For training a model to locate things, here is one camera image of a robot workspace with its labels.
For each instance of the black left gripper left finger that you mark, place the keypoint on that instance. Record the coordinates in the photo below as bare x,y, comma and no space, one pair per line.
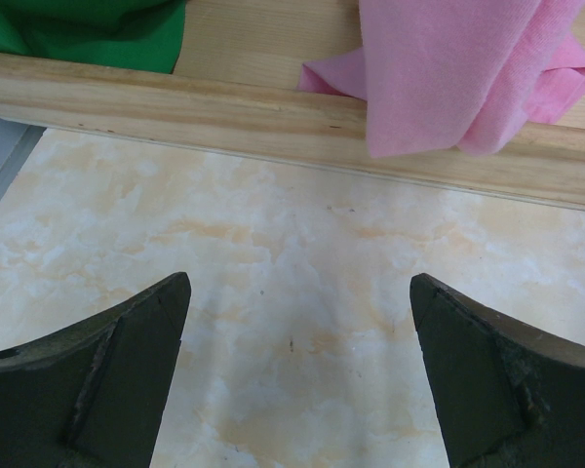
93,394

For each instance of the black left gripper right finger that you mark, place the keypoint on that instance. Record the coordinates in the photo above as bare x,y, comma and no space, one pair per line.
506,394

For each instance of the pink t-shirt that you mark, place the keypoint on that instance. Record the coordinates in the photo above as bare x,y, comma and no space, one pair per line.
465,74

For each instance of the wooden clothes rack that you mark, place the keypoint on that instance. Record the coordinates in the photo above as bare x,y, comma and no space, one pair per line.
233,91

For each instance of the green tank top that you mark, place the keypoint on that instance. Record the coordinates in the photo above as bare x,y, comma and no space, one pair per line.
138,35

